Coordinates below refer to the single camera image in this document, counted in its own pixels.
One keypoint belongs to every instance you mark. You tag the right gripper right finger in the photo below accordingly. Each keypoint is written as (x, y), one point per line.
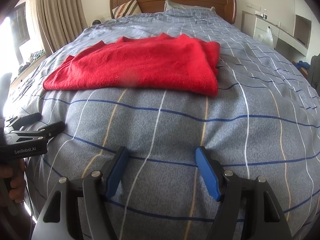
(264, 217)

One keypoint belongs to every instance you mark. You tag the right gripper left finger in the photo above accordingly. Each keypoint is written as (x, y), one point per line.
(72, 201)

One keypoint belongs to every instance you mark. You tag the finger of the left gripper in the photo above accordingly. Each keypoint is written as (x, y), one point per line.
(46, 132)
(14, 124)

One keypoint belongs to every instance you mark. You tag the red knit sweater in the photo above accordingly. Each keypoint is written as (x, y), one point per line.
(162, 62)

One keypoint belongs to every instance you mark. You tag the person's left hand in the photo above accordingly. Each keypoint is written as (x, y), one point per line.
(17, 181)

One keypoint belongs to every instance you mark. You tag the clutter on window sill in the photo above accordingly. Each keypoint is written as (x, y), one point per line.
(33, 57)

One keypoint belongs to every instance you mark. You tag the blue plaid duvet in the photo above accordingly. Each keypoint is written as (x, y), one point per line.
(264, 121)

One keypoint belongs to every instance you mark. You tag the small round clock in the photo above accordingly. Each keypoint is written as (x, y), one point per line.
(96, 22)

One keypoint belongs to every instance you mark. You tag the beige curtain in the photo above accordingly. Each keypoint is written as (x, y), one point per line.
(60, 22)

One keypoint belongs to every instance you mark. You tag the wooden chair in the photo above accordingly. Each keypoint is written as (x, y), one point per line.
(302, 70)

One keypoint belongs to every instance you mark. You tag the striped cushion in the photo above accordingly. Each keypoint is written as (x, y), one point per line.
(127, 9)

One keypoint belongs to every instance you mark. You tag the dark green jacket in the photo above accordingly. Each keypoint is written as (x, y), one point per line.
(313, 76)

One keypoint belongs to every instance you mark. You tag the blue cloth on chair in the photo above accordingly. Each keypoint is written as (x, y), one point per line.
(302, 64)

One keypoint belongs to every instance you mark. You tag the white plastic bag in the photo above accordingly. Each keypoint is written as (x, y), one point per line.
(265, 37)

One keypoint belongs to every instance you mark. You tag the blue plaid pillow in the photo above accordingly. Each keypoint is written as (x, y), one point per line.
(168, 4)

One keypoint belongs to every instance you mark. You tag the white desk unit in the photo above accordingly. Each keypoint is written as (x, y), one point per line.
(293, 46)

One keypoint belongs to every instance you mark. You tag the bottle on desk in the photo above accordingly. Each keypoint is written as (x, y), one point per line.
(265, 14)

